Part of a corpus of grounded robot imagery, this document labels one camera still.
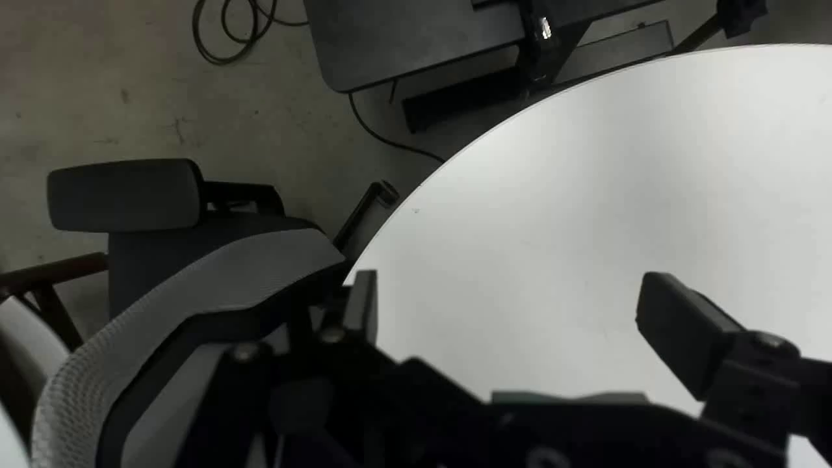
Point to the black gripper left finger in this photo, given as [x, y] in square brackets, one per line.
[366, 303]

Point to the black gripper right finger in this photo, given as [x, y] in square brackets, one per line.
[693, 340]

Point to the grey mesh office chair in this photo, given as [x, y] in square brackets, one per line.
[199, 286]

